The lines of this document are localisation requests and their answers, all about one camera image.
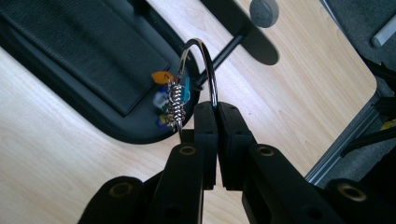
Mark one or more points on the grey round table cap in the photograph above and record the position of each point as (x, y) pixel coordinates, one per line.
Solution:
(264, 12)

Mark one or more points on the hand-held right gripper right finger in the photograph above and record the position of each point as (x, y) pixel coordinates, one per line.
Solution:
(267, 186)

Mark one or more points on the dark metal stand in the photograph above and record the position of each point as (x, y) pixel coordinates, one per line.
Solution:
(367, 140)

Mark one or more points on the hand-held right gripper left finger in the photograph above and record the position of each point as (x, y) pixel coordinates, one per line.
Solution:
(183, 186)

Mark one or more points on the small yellow object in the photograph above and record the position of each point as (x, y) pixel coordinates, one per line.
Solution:
(388, 124)

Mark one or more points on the black tray with hook rack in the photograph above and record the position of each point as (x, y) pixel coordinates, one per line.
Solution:
(134, 127)

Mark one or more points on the metal floor rail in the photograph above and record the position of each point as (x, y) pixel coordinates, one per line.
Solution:
(339, 149)

